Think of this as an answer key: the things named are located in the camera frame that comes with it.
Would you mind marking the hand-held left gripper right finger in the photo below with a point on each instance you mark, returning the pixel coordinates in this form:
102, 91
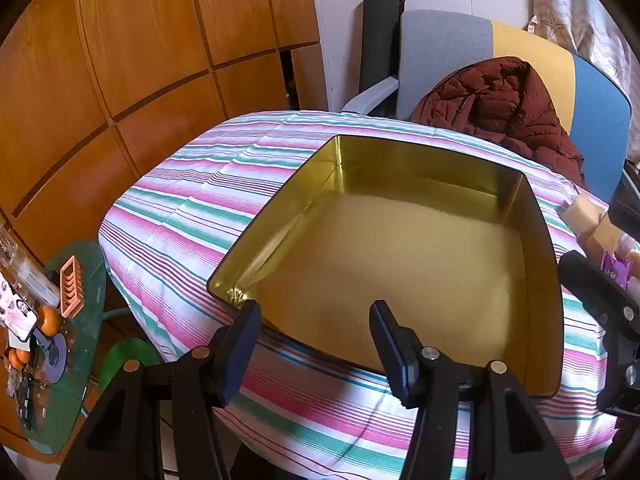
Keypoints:
395, 360

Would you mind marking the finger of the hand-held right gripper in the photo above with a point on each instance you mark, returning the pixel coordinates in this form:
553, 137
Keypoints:
622, 380
595, 287

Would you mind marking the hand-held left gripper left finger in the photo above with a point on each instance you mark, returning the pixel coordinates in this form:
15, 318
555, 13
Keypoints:
242, 355

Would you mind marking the maroon tin box gold inside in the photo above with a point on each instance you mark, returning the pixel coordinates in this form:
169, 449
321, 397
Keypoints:
400, 260

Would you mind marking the clear plastic container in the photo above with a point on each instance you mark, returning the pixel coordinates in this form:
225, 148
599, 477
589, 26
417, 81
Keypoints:
9, 245

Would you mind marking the purple packet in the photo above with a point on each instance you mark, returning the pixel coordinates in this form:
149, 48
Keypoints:
617, 265

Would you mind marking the beige packet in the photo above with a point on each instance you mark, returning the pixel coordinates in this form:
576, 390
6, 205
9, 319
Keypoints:
582, 210
602, 237

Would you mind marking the green round stool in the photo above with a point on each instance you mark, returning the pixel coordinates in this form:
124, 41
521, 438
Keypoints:
127, 357

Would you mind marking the striped tablecloth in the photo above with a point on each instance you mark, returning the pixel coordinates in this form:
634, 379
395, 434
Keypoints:
190, 200

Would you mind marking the green glass side table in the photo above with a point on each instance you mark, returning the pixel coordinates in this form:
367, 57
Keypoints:
80, 390

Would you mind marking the orange plastic rack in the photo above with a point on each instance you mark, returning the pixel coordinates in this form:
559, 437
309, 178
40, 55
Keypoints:
73, 287

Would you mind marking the purple phone stand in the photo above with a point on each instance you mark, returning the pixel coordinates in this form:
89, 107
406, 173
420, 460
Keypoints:
54, 355

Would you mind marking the tangerine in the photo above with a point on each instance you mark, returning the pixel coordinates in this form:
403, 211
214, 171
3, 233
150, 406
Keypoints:
20, 357
49, 320

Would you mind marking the maroon puffer jacket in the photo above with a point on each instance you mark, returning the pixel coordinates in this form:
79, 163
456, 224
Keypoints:
495, 105

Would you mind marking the smartphone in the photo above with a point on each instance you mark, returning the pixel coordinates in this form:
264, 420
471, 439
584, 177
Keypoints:
17, 310

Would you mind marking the patterned curtain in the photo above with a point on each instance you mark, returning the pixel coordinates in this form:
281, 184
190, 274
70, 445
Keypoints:
585, 15

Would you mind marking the grey yellow blue chair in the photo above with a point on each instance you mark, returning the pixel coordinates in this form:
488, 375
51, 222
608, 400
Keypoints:
440, 55

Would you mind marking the wooden cabinet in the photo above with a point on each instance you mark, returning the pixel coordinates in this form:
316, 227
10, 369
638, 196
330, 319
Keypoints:
125, 60

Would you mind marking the black rolled mat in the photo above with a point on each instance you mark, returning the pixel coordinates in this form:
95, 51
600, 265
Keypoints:
379, 35

